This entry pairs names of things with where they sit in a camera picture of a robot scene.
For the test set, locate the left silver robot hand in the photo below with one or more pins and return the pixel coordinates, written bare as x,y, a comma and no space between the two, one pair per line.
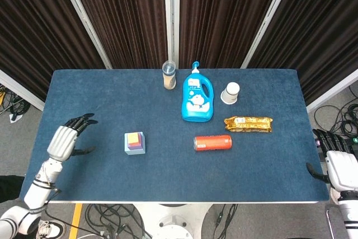
60,144

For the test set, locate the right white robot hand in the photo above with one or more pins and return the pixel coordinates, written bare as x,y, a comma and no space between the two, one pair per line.
342,169

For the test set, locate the small orange cube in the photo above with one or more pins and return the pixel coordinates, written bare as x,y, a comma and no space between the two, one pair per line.
133,138

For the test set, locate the purple foam cube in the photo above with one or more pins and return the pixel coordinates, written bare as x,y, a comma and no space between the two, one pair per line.
134,147

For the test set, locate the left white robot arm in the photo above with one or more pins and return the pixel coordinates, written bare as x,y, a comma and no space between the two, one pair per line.
36,194

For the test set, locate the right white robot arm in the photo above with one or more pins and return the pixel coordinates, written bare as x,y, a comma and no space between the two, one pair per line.
348,213

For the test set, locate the black box with green light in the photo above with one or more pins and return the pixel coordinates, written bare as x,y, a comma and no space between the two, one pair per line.
354,144

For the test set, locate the white floor scrap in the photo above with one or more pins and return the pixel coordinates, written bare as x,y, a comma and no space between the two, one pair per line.
14,118

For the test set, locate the large light blue cube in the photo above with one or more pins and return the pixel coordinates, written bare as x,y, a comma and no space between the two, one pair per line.
135,152

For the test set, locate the white sneaker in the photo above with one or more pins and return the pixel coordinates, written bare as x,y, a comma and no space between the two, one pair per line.
51,230

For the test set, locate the gold biscuit packet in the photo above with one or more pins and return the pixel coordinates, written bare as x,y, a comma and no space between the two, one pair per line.
249,124

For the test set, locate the dark brown curtain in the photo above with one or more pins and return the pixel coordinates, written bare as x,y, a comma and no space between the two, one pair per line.
321,26
33,26
126,20
223,18

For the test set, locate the clear jar with beige contents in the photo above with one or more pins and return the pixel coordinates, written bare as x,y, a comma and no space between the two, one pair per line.
169,79

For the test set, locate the orange soda can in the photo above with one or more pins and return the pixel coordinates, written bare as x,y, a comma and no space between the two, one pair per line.
214,142

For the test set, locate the white paper cup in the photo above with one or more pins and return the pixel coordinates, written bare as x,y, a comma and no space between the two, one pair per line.
230,93

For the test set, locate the blue table cloth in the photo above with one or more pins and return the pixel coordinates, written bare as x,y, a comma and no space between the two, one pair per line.
195,177

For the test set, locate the blue detergent bottle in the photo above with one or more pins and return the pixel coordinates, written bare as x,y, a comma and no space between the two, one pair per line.
195,102

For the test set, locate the grey metal tube frame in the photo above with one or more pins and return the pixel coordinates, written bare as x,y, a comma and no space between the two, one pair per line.
329,222

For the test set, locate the white partition frame rail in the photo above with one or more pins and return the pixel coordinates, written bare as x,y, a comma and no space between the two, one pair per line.
22,92
332,92

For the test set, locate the white partition frame post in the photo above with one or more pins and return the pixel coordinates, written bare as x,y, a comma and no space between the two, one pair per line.
268,18
171,18
84,18

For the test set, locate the white table pedestal base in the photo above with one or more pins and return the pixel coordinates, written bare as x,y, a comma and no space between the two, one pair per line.
173,222

